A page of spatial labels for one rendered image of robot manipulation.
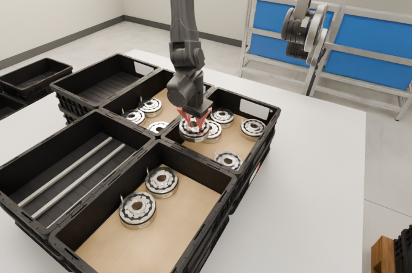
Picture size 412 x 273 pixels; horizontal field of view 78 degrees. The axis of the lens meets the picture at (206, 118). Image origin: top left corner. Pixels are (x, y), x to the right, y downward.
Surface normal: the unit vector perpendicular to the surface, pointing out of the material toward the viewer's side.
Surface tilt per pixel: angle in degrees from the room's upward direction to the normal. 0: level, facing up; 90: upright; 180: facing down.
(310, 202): 0
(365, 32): 90
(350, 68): 90
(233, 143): 0
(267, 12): 90
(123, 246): 0
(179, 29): 71
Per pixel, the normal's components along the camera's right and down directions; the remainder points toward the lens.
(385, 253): 0.04, -0.78
